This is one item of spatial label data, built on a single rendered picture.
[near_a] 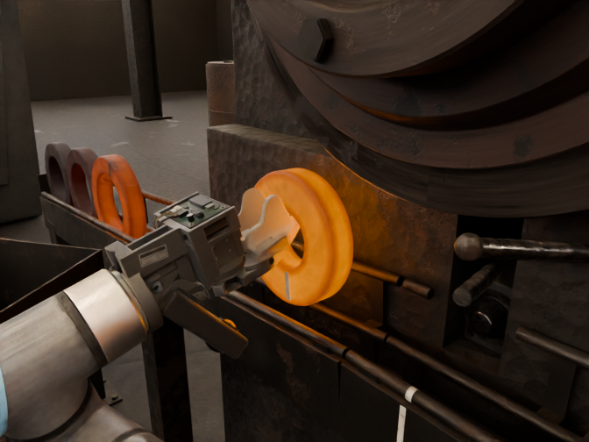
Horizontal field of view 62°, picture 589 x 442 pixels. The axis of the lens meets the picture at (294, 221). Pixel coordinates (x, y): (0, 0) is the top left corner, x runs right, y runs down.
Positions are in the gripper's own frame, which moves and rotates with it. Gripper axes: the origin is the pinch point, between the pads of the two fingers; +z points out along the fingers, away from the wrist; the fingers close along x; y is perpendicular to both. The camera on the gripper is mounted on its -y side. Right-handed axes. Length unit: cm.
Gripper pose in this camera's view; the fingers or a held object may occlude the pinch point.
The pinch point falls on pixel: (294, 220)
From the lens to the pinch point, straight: 56.0
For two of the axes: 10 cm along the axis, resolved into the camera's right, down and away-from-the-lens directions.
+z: 7.3, -4.6, 5.0
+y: -2.1, -8.6, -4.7
